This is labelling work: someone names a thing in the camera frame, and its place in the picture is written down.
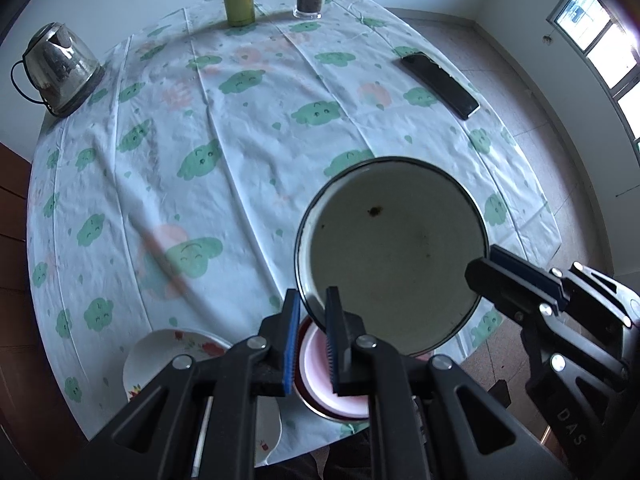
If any red floral white plate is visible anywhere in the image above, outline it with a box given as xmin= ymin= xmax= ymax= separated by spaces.
xmin=122 ymin=329 xmax=283 ymax=466

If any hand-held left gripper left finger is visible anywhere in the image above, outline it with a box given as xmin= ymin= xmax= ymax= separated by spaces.
xmin=57 ymin=287 xmax=302 ymax=480

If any red plastic bowl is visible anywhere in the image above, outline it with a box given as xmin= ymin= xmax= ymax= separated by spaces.
xmin=292 ymin=317 xmax=431 ymax=422

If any white green cloud tablecloth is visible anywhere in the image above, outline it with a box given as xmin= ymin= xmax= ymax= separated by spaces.
xmin=26 ymin=0 xmax=560 ymax=468

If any black smartphone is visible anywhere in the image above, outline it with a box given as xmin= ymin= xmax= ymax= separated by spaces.
xmin=400 ymin=52 xmax=481 ymax=121

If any window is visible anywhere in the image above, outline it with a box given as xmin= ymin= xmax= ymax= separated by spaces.
xmin=546 ymin=0 xmax=640 ymax=151

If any white enamel bowl dark rim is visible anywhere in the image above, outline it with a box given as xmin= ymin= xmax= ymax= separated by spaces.
xmin=295 ymin=156 xmax=490 ymax=358

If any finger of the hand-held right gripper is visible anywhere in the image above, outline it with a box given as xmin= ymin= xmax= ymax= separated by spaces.
xmin=490 ymin=244 xmax=640 ymax=330
xmin=464 ymin=256 xmax=631 ymax=383

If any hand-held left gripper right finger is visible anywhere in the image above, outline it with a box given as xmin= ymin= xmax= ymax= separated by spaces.
xmin=326 ymin=286 xmax=571 ymax=480

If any brown wooden cabinet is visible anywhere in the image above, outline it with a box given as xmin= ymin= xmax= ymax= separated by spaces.
xmin=0 ymin=142 xmax=96 ymax=480

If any stainless steel electric kettle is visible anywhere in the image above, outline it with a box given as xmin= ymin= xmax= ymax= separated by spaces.
xmin=11 ymin=22 xmax=107 ymax=118

